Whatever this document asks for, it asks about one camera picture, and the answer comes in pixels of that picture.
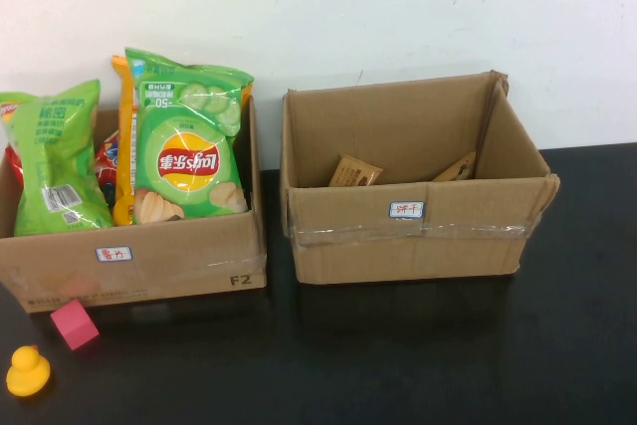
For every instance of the yellow rubber duck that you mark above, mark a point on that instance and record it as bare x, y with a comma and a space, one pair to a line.
27, 375

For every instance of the cardboard box with F2 print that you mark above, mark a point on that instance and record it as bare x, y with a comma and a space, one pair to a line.
164, 256

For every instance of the green Lay's cucumber chip bag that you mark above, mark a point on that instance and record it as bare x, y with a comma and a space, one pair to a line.
189, 161

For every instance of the pink cube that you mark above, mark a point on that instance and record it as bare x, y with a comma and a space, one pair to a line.
74, 325

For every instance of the brown biscuit packet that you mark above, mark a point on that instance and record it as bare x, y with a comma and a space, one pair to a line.
356, 172
458, 170

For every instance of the taped cardboard box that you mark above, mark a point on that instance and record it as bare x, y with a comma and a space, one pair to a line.
378, 251

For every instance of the orange fries snack bag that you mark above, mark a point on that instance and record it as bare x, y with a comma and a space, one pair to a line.
124, 146

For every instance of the green chip bag with barcode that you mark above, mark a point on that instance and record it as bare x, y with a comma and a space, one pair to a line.
55, 156

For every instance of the red and blue snack bag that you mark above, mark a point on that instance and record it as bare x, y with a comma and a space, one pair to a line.
107, 166

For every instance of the white label with red writing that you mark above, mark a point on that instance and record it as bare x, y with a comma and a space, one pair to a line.
114, 254
407, 210

